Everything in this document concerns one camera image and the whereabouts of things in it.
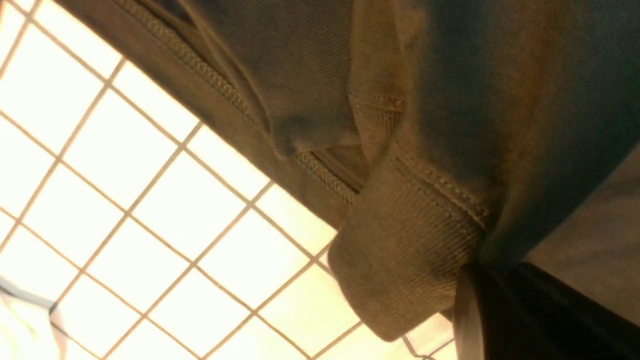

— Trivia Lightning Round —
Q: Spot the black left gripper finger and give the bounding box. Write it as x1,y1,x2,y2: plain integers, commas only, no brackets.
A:
452,262,640,360

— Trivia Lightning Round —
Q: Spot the dark gray long-sleeve top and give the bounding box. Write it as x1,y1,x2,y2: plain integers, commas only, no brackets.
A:
60,0,639,341

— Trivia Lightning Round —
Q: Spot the white grid tablecloth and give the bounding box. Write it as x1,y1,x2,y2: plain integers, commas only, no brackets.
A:
1,0,457,360

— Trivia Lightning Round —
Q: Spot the white crumpled garment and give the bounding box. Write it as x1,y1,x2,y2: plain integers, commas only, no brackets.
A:
0,291,63,360

